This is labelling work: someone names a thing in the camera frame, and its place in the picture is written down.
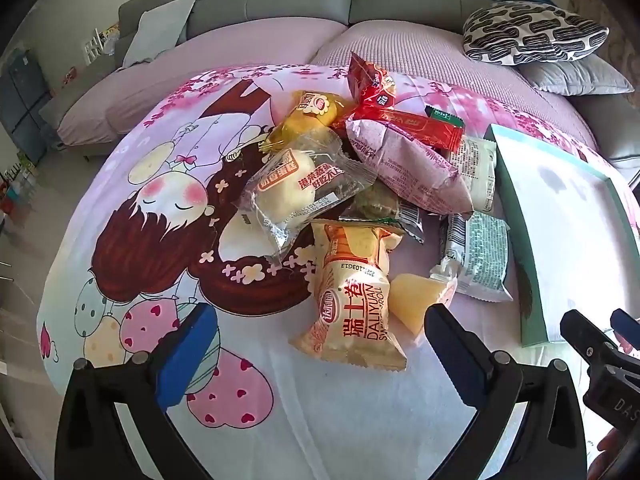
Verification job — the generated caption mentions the yellow cake packet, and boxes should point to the yellow cake packet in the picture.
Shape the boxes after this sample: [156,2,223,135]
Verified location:
[257,90,358,153]

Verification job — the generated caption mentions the pale green packet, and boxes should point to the pale green packet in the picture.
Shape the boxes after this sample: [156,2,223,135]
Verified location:
[447,135,498,213]

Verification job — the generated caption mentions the black white patterned pillow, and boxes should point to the black white patterned pillow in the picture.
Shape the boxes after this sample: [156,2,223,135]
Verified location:
[461,0,610,67]

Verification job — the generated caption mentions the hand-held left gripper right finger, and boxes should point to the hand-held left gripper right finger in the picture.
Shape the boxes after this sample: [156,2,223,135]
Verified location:
[424,304,588,480]

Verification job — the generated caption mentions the clear biscuit packet green edges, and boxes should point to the clear biscuit packet green edges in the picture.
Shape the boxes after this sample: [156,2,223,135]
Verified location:
[340,180,427,246]

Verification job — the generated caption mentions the purple speckled packet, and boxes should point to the purple speckled packet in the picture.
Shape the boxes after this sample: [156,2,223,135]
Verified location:
[345,117,475,217]

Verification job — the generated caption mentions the printed pink blanket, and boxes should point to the printed pink blanket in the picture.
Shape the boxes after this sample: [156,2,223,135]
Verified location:
[37,62,640,480]

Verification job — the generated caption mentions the person's right hand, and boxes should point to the person's right hand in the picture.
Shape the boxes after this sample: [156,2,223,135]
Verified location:
[587,427,627,480]

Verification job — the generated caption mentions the teal-rimmed white box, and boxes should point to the teal-rimmed white box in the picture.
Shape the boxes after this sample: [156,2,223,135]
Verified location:
[482,124,640,348]

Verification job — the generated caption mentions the red gold-patterned packet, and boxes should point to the red gold-patterned packet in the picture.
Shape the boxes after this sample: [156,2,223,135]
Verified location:
[332,105,466,152]

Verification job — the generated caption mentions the white green-print packet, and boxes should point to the white green-print packet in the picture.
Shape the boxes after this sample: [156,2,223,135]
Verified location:
[429,210,515,303]

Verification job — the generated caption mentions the light grey pillow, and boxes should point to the light grey pillow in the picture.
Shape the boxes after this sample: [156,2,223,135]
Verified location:
[120,0,200,68]

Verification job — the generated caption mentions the cream orange roll cake packet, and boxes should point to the cream orange roll cake packet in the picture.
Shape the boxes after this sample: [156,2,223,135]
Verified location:
[289,219,408,372]

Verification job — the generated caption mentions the dark cabinet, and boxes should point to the dark cabinet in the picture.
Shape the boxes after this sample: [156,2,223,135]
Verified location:
[0,47,53,161]

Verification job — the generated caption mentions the dark green packet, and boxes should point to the dark green packet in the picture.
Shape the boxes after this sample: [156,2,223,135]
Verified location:
[424,104,463,126]

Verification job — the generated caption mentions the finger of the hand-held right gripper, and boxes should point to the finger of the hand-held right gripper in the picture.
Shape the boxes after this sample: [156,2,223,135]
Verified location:
[559,310,621,363]
[609,308,640,356]

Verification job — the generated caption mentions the small red snack packet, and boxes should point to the small red snack packet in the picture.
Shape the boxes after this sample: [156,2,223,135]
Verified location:
[346,51,398,111]

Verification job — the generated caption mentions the pink sofa cover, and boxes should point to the pink sofa cover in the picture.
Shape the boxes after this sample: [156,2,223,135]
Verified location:
[56,22,601,148]

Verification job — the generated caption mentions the clear white bun packet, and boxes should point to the clear white bun packet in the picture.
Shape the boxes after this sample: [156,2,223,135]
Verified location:
[236,127,378,267]

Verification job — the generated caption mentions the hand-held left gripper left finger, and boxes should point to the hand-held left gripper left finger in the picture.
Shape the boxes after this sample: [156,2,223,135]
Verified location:
[54,302,221,480]

